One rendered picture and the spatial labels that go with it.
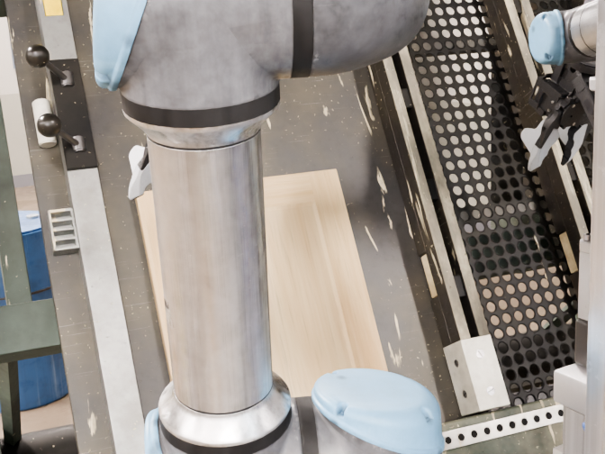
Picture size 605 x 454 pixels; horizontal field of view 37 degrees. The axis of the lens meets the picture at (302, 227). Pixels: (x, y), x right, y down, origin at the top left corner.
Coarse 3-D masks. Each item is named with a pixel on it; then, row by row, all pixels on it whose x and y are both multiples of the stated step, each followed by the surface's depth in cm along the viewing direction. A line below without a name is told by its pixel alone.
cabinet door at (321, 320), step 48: (144, 192) 155; (288, 192) 163; (336, 192) 166; (144, 240) 153; (288, 240) 160; (336, 240) 163; (288, 288) 157; (336, 288) 160; (288, 336) 155; (336, 336) 157; (288, 384) 152
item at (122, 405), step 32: (64, 0) 159; (64, 32) 157; (64, 160) 151; (96, 192) 150; (96, 224) 148; (96, 256) 147; (96, 288) 145; (96, 320) 144; (96, 352) 144; (128, 352) 143; (128, 384) 142; (128, 416) 140; (128, 448) 139
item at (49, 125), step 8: (40, 120) 139; (48, 120) 139; (56, 120) 140; (40, 128) 139; (48, 128) 139; (56, 128) 140; (48, 136) 140; (64, 136) 145; (80, 136) 150; (72, 144) 150; (80, 144) 150
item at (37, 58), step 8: (32, 48) 142; (40, 48) 142; (32, 56) 142; (40, 56) 142; (48, 56) 143; (32, 64) 143; (40, 64) 143; (48, 64) 146; (56, 72) 149; (64, 72) 153; (64, 80) 153; (72, 80) 153
